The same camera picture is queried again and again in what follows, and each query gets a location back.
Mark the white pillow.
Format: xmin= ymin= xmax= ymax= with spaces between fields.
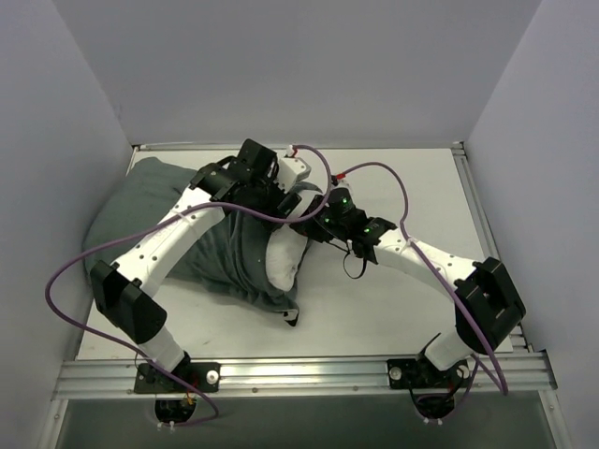
xmin=265 ymin=225 xmax=308 ymax=292

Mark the zebra and grey plush pillowcase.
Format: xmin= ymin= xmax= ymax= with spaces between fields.
xmin=82 ymin=157 xmax=300 ymax=325

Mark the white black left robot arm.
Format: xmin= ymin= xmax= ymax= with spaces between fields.
xmin=90 ymin=139 xmax=321 ymax=392

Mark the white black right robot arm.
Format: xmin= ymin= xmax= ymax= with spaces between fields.
xmin=290 ymin=187 xmax=526 ymax=386

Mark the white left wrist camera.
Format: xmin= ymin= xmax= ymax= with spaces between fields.
xmin=275 ymin=157 xmax=312 ymax=192

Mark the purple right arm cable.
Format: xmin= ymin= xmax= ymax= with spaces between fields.
xmin=341 ymin=161 xmax=510 ymax=422

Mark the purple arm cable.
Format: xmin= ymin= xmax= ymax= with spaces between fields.
xmin=48 ymin=143 xmax=334 ymax=429
xmin=341 ymin=161 xmax=510 ymax=422

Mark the aluminium front mounting rail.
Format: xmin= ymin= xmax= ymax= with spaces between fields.
xmin=52 ymin=352 xmax=557 ymax=400

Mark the aluminium table edge rail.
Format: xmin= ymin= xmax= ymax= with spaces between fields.
xmin=451 ymin=142 xmax=533 ymax=353

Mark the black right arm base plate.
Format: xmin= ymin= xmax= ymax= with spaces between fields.
xmin=387 ymin=357 xmax=471 ymax=390

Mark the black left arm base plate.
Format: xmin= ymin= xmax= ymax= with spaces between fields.
xmin=133 ymin=361 xmax=221 ymax=395

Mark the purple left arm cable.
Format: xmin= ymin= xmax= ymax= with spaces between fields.
xmin=48 ymin=143 xmax=334 ymax=429

